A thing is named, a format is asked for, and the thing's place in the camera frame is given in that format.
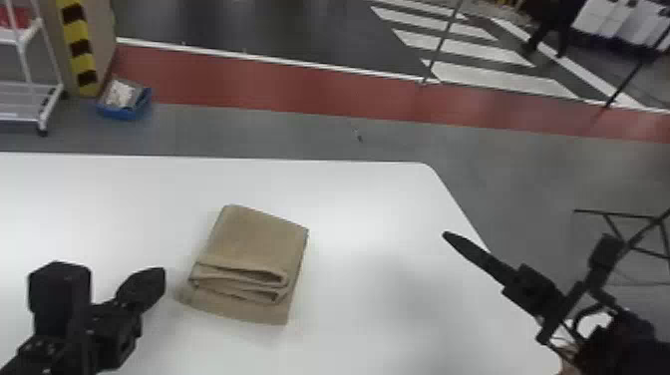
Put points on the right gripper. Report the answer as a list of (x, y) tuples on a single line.
[(534, 293)]

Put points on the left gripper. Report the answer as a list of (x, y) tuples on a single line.
[(112, 330)]

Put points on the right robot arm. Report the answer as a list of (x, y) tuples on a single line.
[(623, 345)]

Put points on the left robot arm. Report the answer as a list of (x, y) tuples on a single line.
[(21, 358)]

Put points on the beige towel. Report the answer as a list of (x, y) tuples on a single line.
[(248, 262)]

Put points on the blue basket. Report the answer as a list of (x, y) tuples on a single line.
[(124, 99)]

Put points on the white shelf trolley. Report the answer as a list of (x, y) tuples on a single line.
[(26, 99)]

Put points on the person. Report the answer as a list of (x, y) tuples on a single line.
[(552, 21)]

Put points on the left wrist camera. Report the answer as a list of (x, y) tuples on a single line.
[(57, 296)]

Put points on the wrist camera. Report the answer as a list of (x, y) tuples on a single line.
[(606, 254), (57, 296)]

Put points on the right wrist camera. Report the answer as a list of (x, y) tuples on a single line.
[(606, 254)]

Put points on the yellow black striped post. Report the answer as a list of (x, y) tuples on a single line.
[(78, 47)]

